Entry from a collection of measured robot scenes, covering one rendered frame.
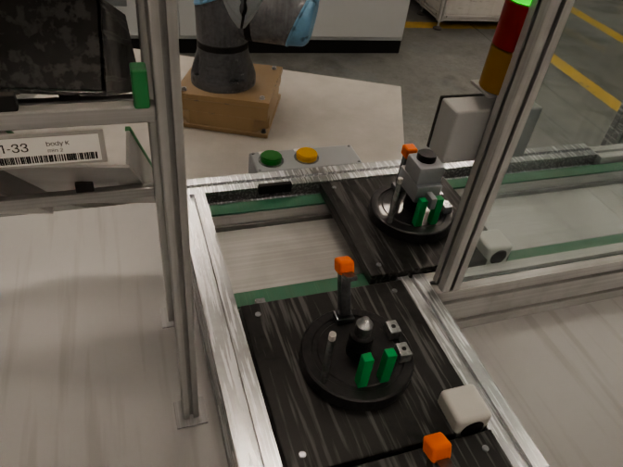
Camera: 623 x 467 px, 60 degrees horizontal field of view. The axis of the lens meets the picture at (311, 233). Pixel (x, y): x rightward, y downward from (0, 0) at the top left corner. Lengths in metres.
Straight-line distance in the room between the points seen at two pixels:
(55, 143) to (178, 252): 0.16
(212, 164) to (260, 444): 0.71
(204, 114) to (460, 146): 0.74
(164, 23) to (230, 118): 0.87
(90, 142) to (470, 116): 0.42
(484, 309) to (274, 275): 0.34
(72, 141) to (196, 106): 0.85
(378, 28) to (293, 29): 2.94
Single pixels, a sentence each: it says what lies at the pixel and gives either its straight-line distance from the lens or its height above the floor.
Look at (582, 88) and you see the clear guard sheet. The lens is 0.73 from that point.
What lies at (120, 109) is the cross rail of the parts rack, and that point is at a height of 1.31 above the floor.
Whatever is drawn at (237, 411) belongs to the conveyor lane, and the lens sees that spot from 0.66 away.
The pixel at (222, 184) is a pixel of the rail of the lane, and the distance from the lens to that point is 0.97.
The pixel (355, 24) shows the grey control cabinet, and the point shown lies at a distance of 4.07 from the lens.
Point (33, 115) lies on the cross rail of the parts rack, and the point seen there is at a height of 1.31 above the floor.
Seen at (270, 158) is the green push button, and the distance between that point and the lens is 1.01.
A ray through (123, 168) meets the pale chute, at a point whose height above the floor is 1.18.
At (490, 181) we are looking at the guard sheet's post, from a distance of 0.71.
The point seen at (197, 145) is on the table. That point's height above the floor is 0.86.
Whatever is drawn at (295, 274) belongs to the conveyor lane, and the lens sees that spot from 0.86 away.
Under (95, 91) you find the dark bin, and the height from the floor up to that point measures 1.30.
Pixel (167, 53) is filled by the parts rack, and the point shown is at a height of 1.35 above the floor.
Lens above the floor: 1.52
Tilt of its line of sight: 40 degrees down
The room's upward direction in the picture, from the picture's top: 8 degrees clockwise
